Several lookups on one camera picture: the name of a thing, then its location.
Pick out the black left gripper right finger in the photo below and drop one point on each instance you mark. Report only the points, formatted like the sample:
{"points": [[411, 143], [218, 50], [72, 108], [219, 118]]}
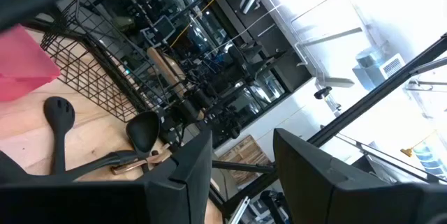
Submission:
{"points": [[331, 196]]}

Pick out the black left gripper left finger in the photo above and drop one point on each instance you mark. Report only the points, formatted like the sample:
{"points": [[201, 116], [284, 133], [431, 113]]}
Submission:
{"points": [[174, 189]]}

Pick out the metal table knife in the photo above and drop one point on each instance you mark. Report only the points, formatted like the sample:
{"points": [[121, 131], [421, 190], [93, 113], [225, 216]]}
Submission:
{"points": [[129, 167]]}

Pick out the black plastic ladle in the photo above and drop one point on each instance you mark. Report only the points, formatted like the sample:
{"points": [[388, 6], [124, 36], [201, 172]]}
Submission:
{"points": [[143, 130]]}

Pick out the black slotted spoon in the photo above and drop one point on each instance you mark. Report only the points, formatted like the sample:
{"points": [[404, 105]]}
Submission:
{"points": [[59, 116]]}

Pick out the silver aluminium bar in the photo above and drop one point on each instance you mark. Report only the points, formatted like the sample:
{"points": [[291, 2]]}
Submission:
{"points": [[239, 210]]}

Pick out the wooden slat panel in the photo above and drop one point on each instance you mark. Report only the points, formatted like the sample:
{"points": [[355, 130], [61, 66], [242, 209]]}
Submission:
{"points": [[244, 157]]}

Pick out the small yellow object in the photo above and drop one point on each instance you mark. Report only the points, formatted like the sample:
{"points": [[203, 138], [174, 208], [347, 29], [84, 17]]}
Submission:
{"points": [[406, 152]]}

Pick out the blue white striped object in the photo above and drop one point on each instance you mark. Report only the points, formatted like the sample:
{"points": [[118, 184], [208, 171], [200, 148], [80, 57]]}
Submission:
{"points": [[431, 161]]}

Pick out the white air conditioner unit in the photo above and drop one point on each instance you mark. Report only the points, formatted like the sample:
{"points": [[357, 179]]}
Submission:
{"points": [[377, 70]]}

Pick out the grey office chair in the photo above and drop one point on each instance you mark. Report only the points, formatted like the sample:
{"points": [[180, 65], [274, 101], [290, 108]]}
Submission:
{"points": [[163, 28]]}

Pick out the olive green bag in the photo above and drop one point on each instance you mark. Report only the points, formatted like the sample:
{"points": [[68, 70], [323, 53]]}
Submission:
{"points": [[124, 23]]}

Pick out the red plastic cutting board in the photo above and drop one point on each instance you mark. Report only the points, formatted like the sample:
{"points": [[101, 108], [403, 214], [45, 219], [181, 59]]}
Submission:
{"points": [[24, 63]]}

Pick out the black wall-mounted camera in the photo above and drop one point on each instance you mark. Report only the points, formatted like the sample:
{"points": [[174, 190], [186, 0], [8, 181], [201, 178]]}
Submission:
{"points": [[321, 93]]}

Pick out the wooden workbench black frame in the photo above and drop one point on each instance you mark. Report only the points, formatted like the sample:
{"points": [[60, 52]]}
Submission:
{"points": [[164, 67]]}

